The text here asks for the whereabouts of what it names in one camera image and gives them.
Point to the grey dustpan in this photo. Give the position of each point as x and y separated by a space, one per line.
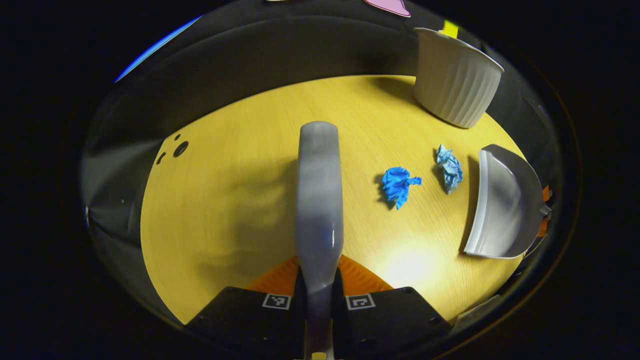
505 210

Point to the dark blue paper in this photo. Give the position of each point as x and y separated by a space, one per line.
397 184

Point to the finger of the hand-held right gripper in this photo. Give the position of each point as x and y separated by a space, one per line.
546 220

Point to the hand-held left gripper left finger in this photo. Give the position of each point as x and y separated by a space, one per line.
240 325

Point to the light blue paper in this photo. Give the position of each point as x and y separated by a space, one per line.
450 167

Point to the white ribbed garbage bin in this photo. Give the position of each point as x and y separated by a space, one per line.
455 80

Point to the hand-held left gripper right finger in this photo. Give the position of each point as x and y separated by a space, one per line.
395 320

